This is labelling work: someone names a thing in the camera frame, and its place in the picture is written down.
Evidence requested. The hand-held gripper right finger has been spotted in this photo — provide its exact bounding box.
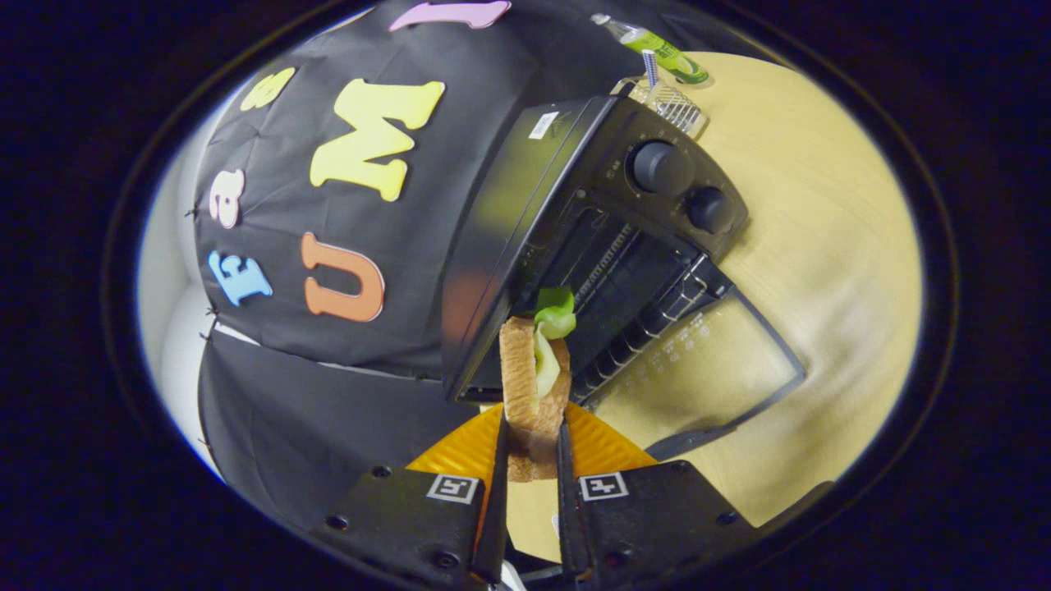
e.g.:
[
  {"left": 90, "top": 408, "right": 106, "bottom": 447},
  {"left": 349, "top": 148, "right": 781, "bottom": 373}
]
[{"left": 557, "top": 402, "right": 761, "bottom": 589}]

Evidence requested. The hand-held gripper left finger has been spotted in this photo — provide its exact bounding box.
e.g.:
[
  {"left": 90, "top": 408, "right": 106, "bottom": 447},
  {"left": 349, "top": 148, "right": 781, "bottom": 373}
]
[{"left": 312, "top": 402, "right": 511, "bottom": 589}]

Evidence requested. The lettuce sandwich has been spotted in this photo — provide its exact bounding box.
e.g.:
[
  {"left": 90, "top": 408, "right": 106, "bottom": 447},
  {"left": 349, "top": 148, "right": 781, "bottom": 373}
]
[{"left": 498, "top": 286, "right": 577, "bottom": 483}]

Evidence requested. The black toaster oven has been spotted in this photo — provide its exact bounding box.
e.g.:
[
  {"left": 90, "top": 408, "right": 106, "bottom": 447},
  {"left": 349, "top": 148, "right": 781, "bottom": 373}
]
[{"left": 439, "top": 93, "right": 807, "bottom": 462}]

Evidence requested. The black backdrop cloth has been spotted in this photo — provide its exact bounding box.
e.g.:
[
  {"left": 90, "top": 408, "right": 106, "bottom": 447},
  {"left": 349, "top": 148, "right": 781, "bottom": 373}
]
[{"left": 193, "top": 0, "right": 740, "bottom": 534}]

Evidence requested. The green label drink bottle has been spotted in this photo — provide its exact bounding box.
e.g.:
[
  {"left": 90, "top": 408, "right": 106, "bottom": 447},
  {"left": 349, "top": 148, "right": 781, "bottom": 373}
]
[{"left": 591, "top": 13, "right": 710, "bottom": 85}]

